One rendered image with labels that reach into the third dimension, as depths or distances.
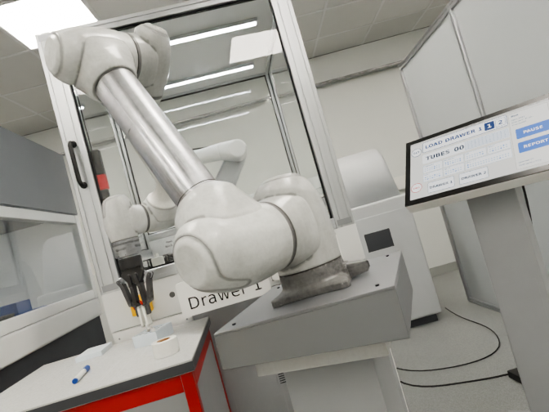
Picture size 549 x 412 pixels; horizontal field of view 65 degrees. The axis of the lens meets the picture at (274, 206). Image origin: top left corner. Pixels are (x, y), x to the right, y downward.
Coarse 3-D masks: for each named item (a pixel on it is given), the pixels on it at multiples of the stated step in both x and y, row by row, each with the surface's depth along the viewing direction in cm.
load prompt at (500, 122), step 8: (496, 120) 150; (504, 120) 148; (472, 128) 155; (480, 128) 152; (488, 128) 150; (496, 128) 148; (448, 136) 160; (456, 136) 158; (464, 136) 155; (472, 136) 153; (424, 144) 166; (432, 144) 163; (440, 144) 161; (448, 144) 158; (424, 152) 164
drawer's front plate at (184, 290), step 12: (180, 288) 136; (192, 288) 136; (252, 288) 138; (264, 288) 138; (180, 300) 136; (192, 300) 136; (204, 300) 136; (216, 300) 136; (228, 300) 137; (240, 300) 137; (192, 312) 136
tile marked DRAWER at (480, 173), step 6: (480, 168) 143; (486, 168) 142; (462, 174) 147; (468, 174) 145; (474, 174) 144; (480, 174) 142; (486, 174) 141; (462, 180) 146; (468, 180) 144; (474, 180) 143
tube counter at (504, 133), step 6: (492, 132) 148; (498, 132) 146; (504, 132) 145; (480, 138) 150; (486, 138) 148; (492, 138) 147; (498, 138) 145; (504, 138) 144; (462, 144) 154; (468, 144) 152; (474, 144) 151; (480, 144) 149; (486, 144) 147; (456, 150) 154; (462, 150) 152
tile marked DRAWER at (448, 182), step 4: (452, 176) 149; (440, 180) 152; (444, 180) 151; (448, 180) 150; (452, 180) 148; (428, 184) 154; (432, 184) 153; (436, 184) 152; (440, 184) 151; (444, 184) 150; (448, 184) 149; (452, 184) 148; (428, 188) 153; (432, 188) 152; (436, 188) 151; (440, 188) 150; (444, 188) 149; (428, 192) 152
